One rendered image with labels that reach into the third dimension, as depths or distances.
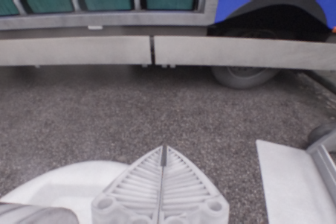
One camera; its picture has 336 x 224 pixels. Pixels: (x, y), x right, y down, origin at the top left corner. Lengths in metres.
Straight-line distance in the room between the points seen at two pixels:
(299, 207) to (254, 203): 0.22
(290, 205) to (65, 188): 0.98
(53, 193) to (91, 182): 0.13
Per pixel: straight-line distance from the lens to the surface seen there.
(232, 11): 1.10
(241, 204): 0.85
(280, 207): 0.94
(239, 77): 1.48
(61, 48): 1.37
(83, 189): 0.50
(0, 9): 1.80
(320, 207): 1.08
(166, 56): 1.10
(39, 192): 0.54
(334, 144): 1.25
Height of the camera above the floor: 0.76
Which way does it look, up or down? 44 degrees down
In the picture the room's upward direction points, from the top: straight up
